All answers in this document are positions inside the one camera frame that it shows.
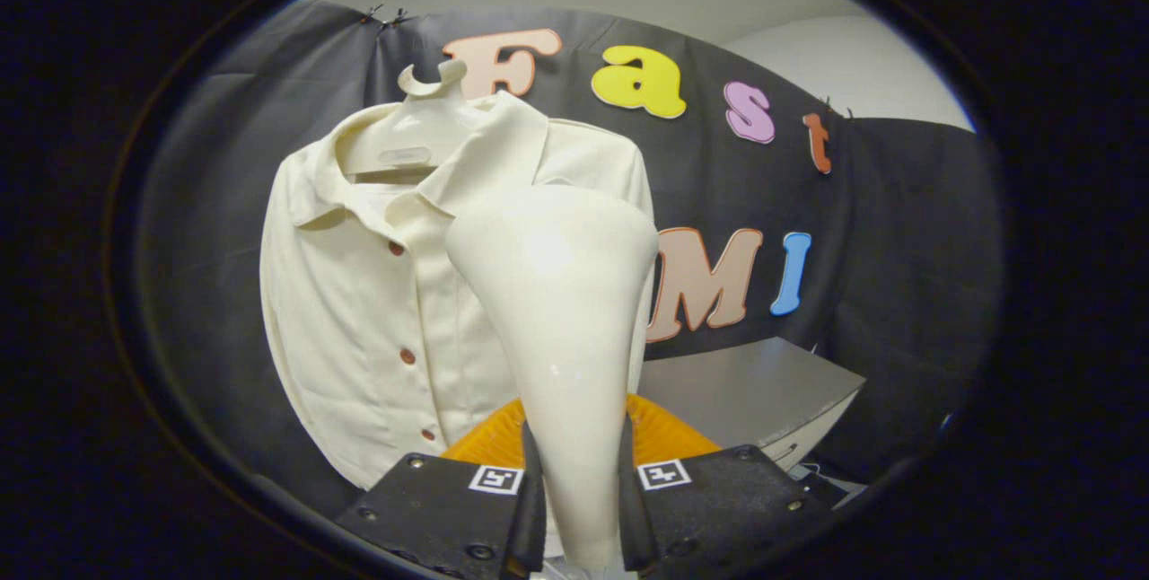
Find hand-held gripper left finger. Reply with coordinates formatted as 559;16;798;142
334;396;547;580

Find cream button shirt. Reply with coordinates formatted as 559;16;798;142
259;91;656;491

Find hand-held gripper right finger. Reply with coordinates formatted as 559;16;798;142
618;393;836;574

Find beige cabinet with grey top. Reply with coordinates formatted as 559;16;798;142
637;336;867;473

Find white garment steamer head with hose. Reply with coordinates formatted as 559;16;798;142
445;185;661;572

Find cream plastic hanger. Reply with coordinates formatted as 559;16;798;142
344;59;490;181

